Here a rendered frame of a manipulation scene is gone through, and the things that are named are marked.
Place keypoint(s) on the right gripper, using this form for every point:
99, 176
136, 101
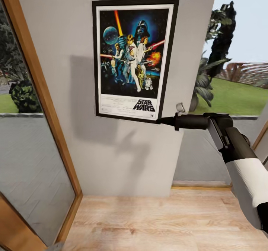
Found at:
187, 121

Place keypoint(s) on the poster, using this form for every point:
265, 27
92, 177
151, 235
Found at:
132, 43

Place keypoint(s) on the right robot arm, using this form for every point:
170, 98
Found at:
248, 175

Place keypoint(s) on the door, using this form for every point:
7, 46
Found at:
39, 188

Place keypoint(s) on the fixed window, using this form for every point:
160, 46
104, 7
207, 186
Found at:
232, 78

